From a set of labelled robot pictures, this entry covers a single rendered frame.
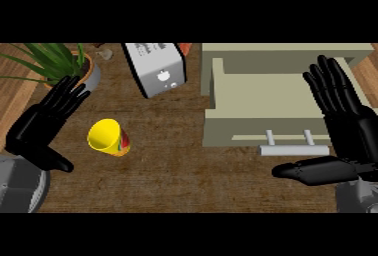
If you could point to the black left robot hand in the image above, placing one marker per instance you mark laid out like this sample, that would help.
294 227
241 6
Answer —
39 123

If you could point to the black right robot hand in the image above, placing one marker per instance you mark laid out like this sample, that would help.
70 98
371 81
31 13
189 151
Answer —
347 126

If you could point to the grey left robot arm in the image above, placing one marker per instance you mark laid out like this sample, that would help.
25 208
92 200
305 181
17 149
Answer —
23 185

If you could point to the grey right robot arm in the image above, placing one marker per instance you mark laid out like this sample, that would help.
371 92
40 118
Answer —
358 196

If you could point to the yellow cup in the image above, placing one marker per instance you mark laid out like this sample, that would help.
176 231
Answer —
110 137

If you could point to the beige open drawer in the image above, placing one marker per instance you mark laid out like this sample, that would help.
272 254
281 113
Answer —
266 106

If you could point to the green potted plant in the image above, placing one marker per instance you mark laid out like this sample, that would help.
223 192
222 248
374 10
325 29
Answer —
54 63

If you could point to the small grey garlic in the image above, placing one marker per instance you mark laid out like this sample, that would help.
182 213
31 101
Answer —
104 53

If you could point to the beige cabinet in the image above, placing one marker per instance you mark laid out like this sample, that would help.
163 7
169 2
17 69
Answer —
285 50

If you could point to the silver toaster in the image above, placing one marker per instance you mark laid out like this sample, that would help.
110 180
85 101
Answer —
157 68

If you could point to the orange object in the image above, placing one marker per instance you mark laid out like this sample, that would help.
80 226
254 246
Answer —
185 48

